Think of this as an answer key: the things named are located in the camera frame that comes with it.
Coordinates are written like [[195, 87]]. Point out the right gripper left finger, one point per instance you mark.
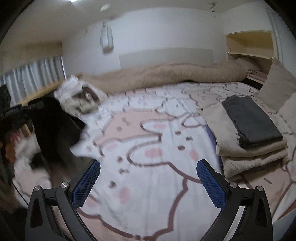
[[41, 222]]

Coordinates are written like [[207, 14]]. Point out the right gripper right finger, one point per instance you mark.
[[255, 222]]

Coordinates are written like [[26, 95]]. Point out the pile of unfolded clothes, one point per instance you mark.
[[78, 97]]

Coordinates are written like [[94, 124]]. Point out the folded blue garment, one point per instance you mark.
[[214, 143]]

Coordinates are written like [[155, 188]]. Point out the folded beige garment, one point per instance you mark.
[[235, 159]]

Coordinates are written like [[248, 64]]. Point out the folded dark grey garment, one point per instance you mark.
[[253, 125]]

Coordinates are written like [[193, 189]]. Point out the cartoon print bed sheet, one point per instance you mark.
[[148, 142]]

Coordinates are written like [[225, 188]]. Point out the beige pillow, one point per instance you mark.
[[278, 87]]

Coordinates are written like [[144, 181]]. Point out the beige fluffy blanket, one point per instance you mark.
[[151, 76]]

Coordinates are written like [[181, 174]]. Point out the white window curtain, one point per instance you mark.
[[29, 78]]

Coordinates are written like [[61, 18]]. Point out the wooden wall shelf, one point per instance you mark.
[[255, 44]]

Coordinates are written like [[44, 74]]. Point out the white wall air conditioner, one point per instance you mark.
[[106, 38]]

